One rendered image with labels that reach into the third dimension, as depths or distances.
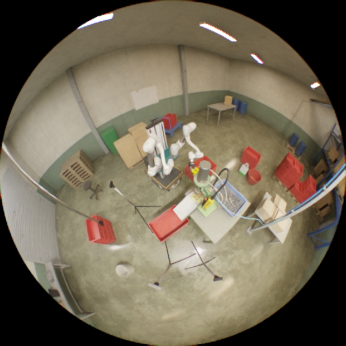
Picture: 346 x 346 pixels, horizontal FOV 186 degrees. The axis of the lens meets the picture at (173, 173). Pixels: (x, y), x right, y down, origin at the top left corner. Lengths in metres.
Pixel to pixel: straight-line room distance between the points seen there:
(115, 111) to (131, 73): 1.76
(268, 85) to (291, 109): 2.11
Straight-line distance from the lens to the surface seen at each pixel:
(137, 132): 3.61
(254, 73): 9.26
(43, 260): 5.13
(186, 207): 1.72
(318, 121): 9.14
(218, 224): 1.70
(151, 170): 1.86
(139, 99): 5.12
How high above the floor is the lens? 2.56
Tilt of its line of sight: 53 degrees down
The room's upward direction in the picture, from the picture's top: 10 degrees counter-clockwise
